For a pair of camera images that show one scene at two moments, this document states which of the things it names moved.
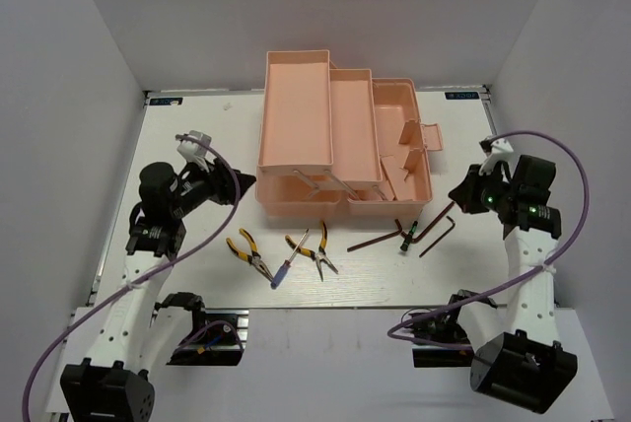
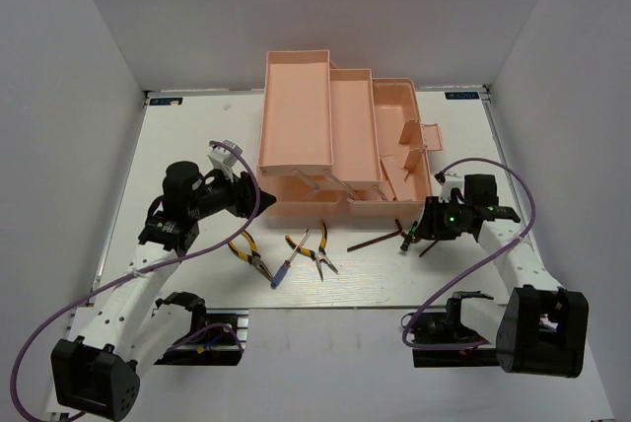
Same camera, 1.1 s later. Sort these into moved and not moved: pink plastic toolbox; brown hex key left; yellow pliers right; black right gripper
Moved: black right gripper
Not moved: yellow pliers right; brown hex key left; pink plastic toolbox
